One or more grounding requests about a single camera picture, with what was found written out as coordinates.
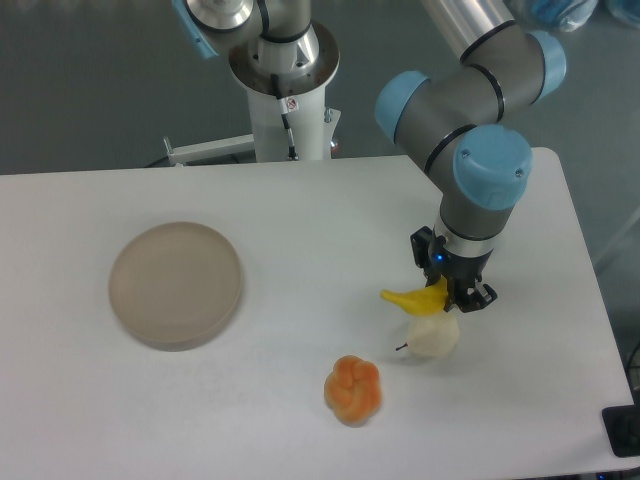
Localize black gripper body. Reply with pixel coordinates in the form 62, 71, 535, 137
425, 242, 493, 297

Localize black device at table edge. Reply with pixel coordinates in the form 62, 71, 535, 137
601, 405, 639, 458

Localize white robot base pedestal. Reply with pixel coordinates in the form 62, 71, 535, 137
164, 21, 341, 166

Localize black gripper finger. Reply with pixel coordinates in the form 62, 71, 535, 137
444, 280, 498, 313
410, 226, 433, 270

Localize yellow toy banana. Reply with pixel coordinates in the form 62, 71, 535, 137
380, 277, 448, 317

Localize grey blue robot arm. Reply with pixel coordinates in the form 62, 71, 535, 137
174, 1, 566, 312

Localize round beige plate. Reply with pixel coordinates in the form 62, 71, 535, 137
108, 222, 243, 351

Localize black cable on pedestal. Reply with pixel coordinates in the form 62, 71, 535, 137
270, 73, 300, 162

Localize blue item in plastic bag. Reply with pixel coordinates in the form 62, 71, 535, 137
506, 0, 599, 32

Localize pale cream toy pear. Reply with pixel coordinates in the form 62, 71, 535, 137
395, 312, 461, 358

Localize orange knotted bread roll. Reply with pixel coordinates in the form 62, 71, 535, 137
324, 355, 382, 427

